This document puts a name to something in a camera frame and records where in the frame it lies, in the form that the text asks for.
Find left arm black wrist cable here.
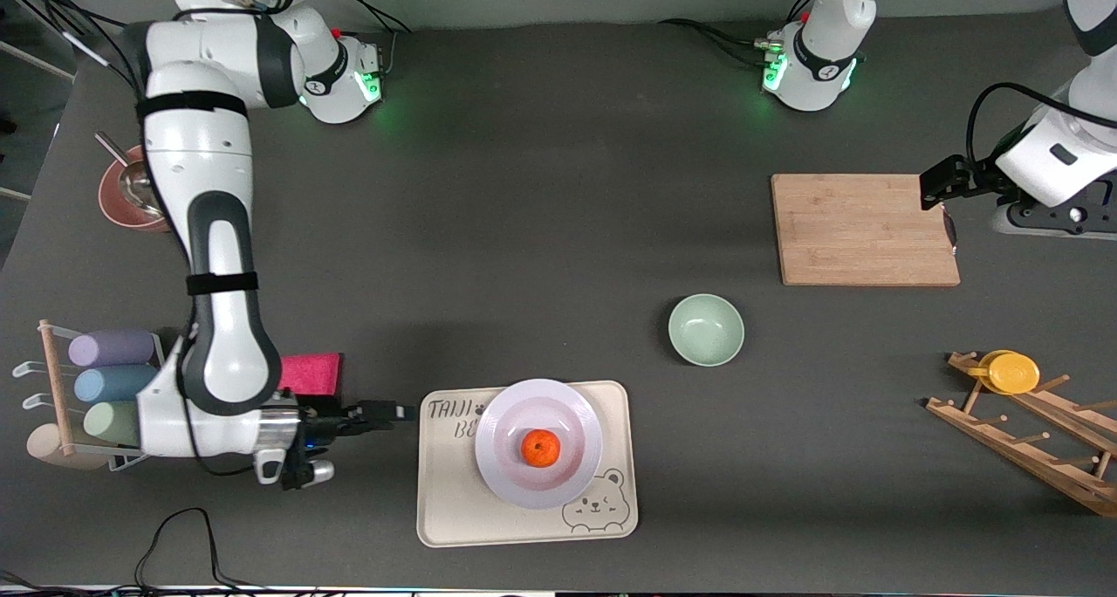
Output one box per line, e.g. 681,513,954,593
964,82,1071,179

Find right arm black wrist cable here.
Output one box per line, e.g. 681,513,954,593
0,0,296,87

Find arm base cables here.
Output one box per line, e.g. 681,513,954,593
332,0,415,79
659,0,817,65

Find cream bear print tray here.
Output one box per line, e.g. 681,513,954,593
417,381,639,548

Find white wire cup rack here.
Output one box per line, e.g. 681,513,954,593
12,319,187,473

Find wooden peg drying rack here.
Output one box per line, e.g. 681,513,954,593
926,351,1117,518

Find blue cup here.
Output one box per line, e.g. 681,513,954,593
73,366,163,404

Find metal scoop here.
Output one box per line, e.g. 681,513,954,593
94,132,168,219

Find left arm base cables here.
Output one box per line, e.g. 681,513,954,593
659,0,817,65

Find orange fruit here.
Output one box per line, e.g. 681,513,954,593
522,429,562,468

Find pink folded cloth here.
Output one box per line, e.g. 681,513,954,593
278,353,343,397

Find arm black wrist cable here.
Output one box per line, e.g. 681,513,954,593
964,82,1071,179
0,0,296,87

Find beige cup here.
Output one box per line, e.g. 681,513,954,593
26,422,110,471

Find wooden rod of cup rack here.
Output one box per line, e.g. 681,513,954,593
38,319,76,456

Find wooden cutting board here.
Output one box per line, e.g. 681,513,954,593
771,174,962,287

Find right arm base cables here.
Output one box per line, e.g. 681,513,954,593
332,0,415,79

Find yellow cup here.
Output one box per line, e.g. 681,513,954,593
967,350,1041,395

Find white round plate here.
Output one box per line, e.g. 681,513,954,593
475,379,604,511

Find pale green bowl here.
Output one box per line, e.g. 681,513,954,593
668,293,746,367

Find pink bowl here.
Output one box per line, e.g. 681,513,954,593
98,146,172,234

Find black cable on table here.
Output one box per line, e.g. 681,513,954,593
0,507,289,597

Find green cup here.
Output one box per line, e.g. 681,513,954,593
83,401,146,449

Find purple cup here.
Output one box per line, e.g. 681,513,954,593
68,328,158,368

